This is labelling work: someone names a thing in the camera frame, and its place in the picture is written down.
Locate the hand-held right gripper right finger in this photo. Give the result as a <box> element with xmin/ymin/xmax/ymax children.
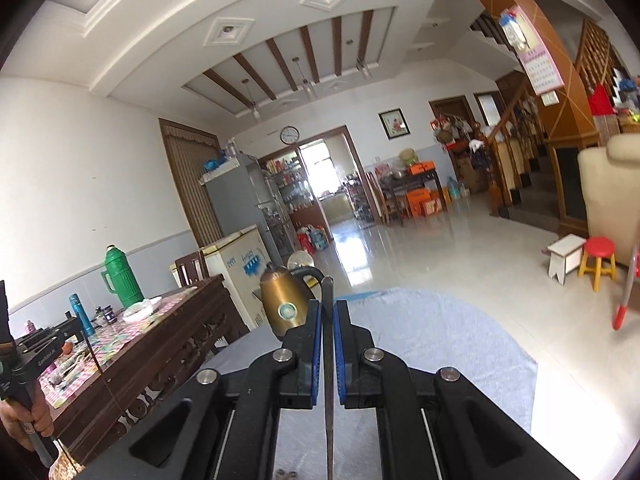
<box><xmin>334</xmin><ymin>300</ymin><xmax>581</xmax><ymax>480</ymax></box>

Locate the wooden table with orange boxes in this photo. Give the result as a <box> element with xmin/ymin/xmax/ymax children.
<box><xmin>367</xmin><ymin>160</ymin><xmax>447</xmax><ymax>227</ymax></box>

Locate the blue bottle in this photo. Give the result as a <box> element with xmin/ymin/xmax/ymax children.
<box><xmin>69</xmin><ymin>293</ymin><xmax>96</xmax><ymax>337</ymax></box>

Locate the dark wooden chair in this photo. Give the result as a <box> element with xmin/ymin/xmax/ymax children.
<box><xmin>174</xmin><ymin>250</ymin><xmax>211</xmax><ymax>289</ymax></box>

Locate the red tipped grey pole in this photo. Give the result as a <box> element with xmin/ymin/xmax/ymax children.
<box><xmin>613</xmin><ymin>240</ymin><xmax>640</xmax><ymax>332</ymax></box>

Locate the golden electric kettle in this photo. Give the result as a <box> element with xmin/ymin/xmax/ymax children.
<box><xmin>259</xmin><ymin>262</ymin><xmax>326</xmax><ymax>339</ymax></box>

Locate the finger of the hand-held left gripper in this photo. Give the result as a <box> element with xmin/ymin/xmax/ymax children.
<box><xmin>17</xmin><ymin>327</ymin><xmax>68</xmax><ymax>351</ymax></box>

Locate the grey refrigerator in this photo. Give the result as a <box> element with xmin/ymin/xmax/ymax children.
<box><xmin>202</xmin><ymin>154</ymin><xmax>287</xmax><ymax>263</ymax></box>

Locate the red and yellow stool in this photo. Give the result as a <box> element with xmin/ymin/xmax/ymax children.
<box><xmin>577</xmin><ymin>236</ymin><xmax>618</xmax><ymax>293</ymax></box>

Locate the green thermos flask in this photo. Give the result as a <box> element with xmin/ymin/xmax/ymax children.
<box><xmin>101</xmin><ymin>245</ymin><xmax>146</xmax><ymax>309</ymax></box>

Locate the glass pendant lamp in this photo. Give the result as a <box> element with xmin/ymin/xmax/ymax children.
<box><xmin>242</xmin><ymin>79</ymin><xmax>262</xmax><ymax>122</ymax></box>
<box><xmin>292</xmin><ymin>57</ymin><xmax>319</xmax><ymax>102</ymax></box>
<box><xmin>348</xmin><ymin>40</ymin><xmax>374</xmax><ymax>80</ymax></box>

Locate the cream armchair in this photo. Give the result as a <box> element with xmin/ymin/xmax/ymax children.
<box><xmin>577</xmin><ymin>134</ymin><xmax>640</xmax><ymax>269</ymax></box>

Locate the glass display cabinet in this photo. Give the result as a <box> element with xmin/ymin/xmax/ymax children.
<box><xmin>264</xmin><ymin>156</ymin><xmax>318</xmax><ymax>242</ymax></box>

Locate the wooden staircase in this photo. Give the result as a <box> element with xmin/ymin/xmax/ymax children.
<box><xmin>470</xmin><ymin>10</ymin><xmax>623</xmax><ymax>236</ymax></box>

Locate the pink wall calendar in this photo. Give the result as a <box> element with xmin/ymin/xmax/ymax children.
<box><xmin>499</xmin><ymin>5</ymin><xmax>564</xmax><ymax>97</ymax></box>

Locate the white chest freezer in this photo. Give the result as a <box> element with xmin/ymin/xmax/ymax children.
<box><xmin>200</xmin><ymin>225</ymin><xmax>274</xmax><ymax>332</ymax></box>

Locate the person's left hand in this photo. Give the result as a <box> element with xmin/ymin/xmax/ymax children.
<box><xmin>0</xmin><ymin>397</ymin><xmax>54</xmax><ymax>453</ymax></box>

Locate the white bowl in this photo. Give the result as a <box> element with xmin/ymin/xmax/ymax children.
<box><xmin>122</xmin><ymin>297</ymin><xmax>164</xmax><ymax>324</ymax></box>

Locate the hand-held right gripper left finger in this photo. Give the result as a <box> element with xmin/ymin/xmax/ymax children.
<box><xmin>75</xmin><ymin>299</ymin><xmax>324</xmax><ymax>480</ymax></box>

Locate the carved dark wooden sideboard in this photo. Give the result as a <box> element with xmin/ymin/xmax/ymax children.
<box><xmin>10</xmin><ymin>274</ymin><xmax>251</xmax><ymax>467</ymax></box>

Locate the small white stool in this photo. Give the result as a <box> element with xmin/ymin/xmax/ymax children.
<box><xmin>541</xmin><ymin>235</ymin><xmax>587</xmax><ymax>286</ymax></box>

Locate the framed wall picture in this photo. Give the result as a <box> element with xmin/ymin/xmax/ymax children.
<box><xmin>378</xmin><ymin>108</ymin><xmax>411</xmax><ymax>140</ymax></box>

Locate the grey tablecloth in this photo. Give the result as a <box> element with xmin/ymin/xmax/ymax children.
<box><xmin>200</xmin><ymin>287</ymin><xmax>539</xmax><ymax>480</ymax></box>

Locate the brown wooden door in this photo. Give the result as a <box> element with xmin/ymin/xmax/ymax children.
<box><xmin>159</xmin><ymin>118</ymin><xmax>222</xmax><ymax>262</ymax></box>

